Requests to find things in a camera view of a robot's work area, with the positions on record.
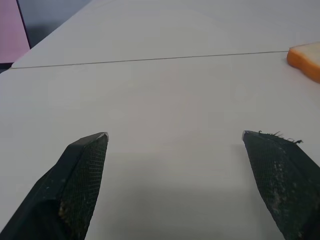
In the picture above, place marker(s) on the pink panel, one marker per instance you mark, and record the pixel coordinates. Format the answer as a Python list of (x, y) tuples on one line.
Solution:
[(11, 32)]

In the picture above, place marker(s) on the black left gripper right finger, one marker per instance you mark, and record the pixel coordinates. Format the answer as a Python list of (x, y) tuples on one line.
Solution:
[(282, 182)]

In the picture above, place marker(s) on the slice of toast bread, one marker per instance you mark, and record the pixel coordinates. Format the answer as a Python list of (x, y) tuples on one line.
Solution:
[(306, 60)]

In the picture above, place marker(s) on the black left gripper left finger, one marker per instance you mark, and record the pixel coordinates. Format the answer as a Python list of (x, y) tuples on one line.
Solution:
[(67, 185)]

